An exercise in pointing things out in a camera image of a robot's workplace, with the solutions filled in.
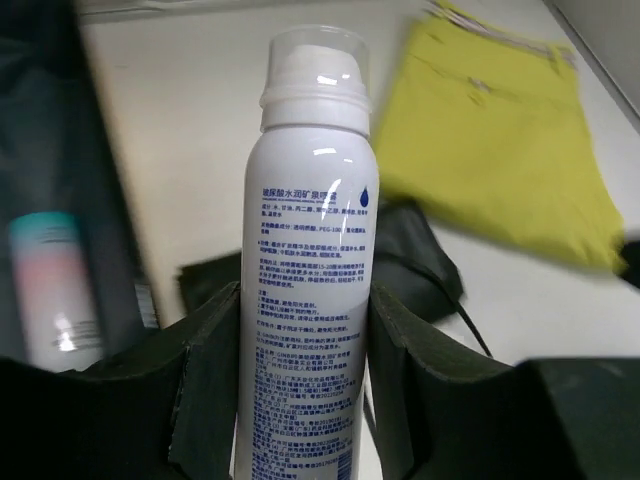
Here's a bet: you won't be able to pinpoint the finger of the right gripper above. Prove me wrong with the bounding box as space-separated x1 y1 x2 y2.
619 239 640 288

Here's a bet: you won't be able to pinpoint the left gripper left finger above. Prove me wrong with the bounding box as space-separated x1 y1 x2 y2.
1 284 239 479

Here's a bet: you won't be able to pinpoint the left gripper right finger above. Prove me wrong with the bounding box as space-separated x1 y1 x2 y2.
367 287 639 479

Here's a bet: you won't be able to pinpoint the black drawstring pouch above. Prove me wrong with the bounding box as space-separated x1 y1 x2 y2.
177 199 491 355

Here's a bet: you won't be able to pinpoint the yellow-green shorts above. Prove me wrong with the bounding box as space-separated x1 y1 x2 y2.
373 1 625 273

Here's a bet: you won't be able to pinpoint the white spray bottle blue text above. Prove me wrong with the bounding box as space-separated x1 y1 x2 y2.
234 26 379 479

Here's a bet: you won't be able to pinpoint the yellow hard-shell suitcase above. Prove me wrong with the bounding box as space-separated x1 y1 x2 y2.
1 1 158 364

